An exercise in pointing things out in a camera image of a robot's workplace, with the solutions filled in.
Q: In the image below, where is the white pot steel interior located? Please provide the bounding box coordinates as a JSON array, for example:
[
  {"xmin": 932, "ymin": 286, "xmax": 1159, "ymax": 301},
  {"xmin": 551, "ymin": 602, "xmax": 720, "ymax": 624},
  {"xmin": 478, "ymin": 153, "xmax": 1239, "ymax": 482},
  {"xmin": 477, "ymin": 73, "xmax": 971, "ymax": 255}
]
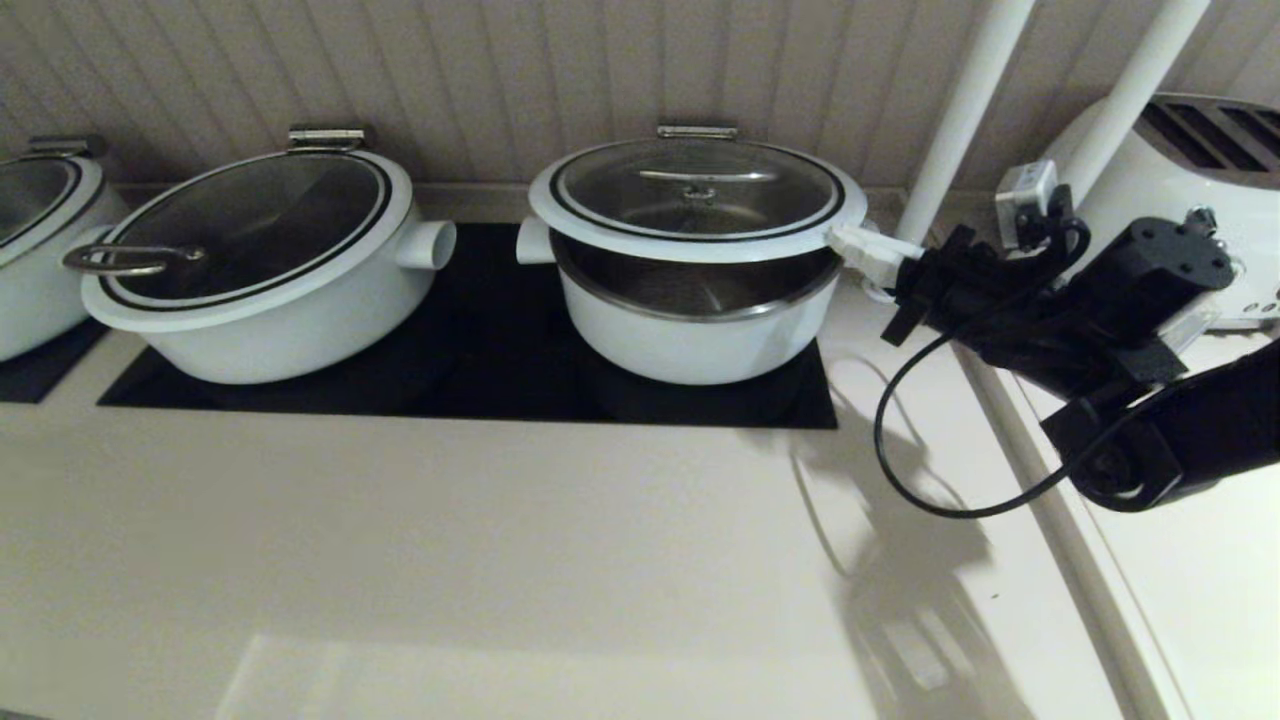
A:
[
  {"xmin": 515, "ymin": 218, "xmax": 881, "ymax": 387},
  {"xmin": 0, "ymin": 150, "xmax": 131, "ymax": 363},
  {"xmin": 80, "ymin": 150, "xmax": 458, "ymax": 386}
]

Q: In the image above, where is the white support pole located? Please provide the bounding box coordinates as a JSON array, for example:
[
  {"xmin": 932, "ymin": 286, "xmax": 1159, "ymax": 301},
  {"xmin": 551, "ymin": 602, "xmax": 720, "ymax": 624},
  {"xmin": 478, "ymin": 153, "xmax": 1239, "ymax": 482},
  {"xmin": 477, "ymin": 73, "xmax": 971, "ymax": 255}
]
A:
[
  {"xmin": 1060, "ymin": 0, "xmax": 1211, "ymax": 206},
  {"xmin": 865, "ymin": 0, "xmax": 1037, "ymax": 303}
]

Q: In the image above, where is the white retro toaster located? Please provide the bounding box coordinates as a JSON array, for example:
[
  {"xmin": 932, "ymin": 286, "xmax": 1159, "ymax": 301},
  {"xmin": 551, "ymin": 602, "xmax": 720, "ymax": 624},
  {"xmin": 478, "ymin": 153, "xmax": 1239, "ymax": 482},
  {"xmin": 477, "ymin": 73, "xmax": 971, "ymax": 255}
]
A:
[{"xmin": 1040, "ymin": 92, "xmax": 1280, "ymax": 331}]

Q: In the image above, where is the large black induction cooktop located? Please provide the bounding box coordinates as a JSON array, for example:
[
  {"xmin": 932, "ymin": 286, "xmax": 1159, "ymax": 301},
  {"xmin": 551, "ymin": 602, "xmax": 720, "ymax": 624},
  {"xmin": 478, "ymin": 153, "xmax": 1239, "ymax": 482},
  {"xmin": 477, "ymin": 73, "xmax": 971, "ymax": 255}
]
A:
[{"xmin": 97, "ymin": 222, "xmax": 838, "ymax": 431}]

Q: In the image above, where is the small black induction cooktop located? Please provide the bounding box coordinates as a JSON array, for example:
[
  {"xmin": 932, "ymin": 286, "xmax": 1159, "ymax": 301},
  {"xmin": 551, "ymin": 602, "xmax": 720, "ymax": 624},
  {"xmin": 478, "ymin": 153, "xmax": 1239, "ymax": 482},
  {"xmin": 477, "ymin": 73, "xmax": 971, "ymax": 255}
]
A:
[{"xmin": 0, "ymin": 318, "xmax": 109, "ymax": 405}]

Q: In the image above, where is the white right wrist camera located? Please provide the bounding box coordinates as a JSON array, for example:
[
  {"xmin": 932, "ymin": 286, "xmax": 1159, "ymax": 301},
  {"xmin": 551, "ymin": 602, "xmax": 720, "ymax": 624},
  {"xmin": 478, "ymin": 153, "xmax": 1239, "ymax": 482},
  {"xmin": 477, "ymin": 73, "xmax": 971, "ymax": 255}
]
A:
[{"xmin": 994, "ymin": 160, "xmax": 1061, "ymax": 251}]

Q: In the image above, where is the black right camera cable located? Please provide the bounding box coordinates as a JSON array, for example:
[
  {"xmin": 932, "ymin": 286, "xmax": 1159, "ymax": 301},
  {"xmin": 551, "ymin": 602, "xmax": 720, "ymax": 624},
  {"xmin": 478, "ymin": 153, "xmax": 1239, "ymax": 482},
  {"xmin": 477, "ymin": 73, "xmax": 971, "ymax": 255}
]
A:
[{"xmin": 874, "ymin": 215, "xmax": 1181, "ymax": 519}]

